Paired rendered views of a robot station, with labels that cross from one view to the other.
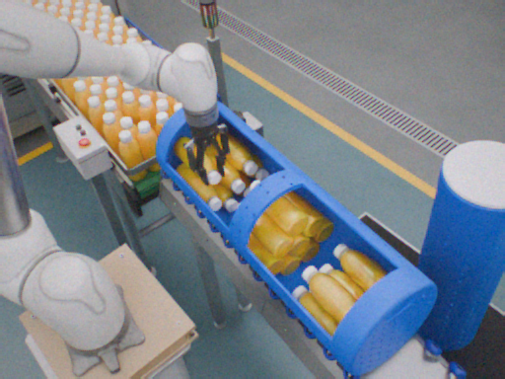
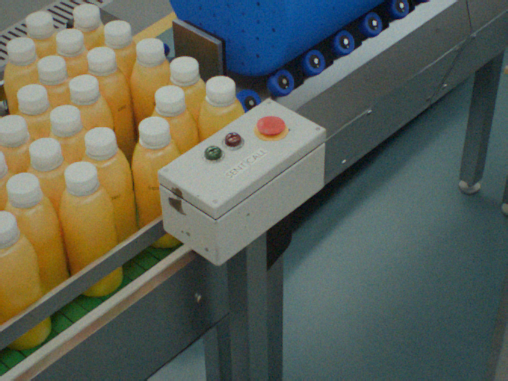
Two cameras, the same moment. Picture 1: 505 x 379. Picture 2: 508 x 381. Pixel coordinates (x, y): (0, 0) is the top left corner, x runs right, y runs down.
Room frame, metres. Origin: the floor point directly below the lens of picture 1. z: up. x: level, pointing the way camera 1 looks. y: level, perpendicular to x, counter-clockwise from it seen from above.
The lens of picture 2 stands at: (1.65, 1.50, 1.90)
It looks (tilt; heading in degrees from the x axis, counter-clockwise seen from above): 42 degrees down; 255
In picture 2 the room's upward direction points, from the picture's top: 1 degrees counter-clockwise
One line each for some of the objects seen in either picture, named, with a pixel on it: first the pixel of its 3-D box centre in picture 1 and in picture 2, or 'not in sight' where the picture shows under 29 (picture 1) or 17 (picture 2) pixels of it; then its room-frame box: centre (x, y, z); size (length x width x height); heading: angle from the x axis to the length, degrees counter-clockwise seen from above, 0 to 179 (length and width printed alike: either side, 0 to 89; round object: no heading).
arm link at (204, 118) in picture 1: (200, 110); not in sight; (1.14, 0.11, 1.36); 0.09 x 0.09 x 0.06
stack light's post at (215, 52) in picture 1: (228, 142); not in sight; (1.90, 0.09, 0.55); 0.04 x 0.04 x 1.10; 31
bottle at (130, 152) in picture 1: (132, 156); (223, 144); (1.40, 0.40, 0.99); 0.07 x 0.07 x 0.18
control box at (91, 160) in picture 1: (83, 146); (244, 178); (1.41, 0.55, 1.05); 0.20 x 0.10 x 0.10; 31
